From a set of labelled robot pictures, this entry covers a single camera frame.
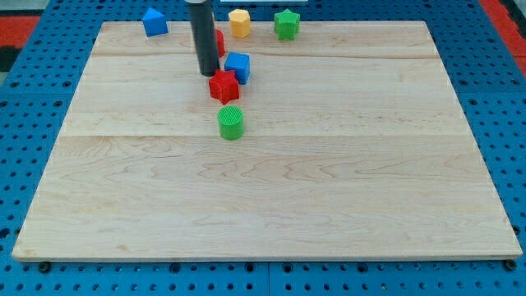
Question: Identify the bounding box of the blue cube block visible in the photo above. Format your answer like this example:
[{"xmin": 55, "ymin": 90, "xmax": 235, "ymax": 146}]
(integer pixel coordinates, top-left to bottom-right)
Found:
[{"xmin": 224, "ymin": 52, "xmax": 251, "ymax": 85}]

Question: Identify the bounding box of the green cylinder block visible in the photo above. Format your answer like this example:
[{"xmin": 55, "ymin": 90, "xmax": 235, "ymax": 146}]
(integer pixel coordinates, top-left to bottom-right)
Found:
[{"xmin": 217, "ymin": 105, "xmax": 245, "ymax": 141}]

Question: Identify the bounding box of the red star block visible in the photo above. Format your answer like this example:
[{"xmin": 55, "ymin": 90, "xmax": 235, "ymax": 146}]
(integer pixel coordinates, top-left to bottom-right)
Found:
[{"xmin": 209, "ymin": 70, "xmax": 240, "ymax": 105}]

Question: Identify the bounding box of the light wooden board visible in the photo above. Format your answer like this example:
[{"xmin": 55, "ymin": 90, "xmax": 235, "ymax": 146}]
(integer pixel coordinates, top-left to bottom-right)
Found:
[{"xmin": 12, "ymin": 21, "xmax": 523, "ymax": 262}]

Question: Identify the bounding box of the red block behind rod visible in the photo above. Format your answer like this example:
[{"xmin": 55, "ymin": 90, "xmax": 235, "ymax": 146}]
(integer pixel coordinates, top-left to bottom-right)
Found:
[{"xmin": 215, "ymin": 29, "xmax": 226, "ymax": 58}]

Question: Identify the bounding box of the yellow hexagon block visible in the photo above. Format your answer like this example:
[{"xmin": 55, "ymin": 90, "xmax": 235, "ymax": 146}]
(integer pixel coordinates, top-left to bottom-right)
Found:
[{"xmin": 228, "ymin": 9, "xmax": 251, "ymax": 38}]

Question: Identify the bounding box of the green star block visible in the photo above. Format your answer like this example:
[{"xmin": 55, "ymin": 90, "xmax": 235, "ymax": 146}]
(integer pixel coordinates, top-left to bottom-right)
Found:
[{"xmin": 274, "ymin": 8, "xmax": 301, "ymax": 40}]

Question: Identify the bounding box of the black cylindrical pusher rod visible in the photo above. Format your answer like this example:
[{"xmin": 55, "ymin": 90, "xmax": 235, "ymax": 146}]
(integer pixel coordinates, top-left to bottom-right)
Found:
[{"xmin": 187, "ymin": 0, "xmax": 219, "ymax": 77}]

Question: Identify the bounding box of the blue triangular prism block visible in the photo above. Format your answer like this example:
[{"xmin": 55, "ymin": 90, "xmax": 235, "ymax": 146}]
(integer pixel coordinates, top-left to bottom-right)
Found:
[{"xmin": 141, "ymin": 7, "xmax": 168, "ymax": 37}]

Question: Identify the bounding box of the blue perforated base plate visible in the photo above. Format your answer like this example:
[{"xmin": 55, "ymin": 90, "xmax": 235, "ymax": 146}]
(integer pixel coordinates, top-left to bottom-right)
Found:
[{"xmin": 1, "ymin": 1, "xmax": 525, "ymax": 295}]

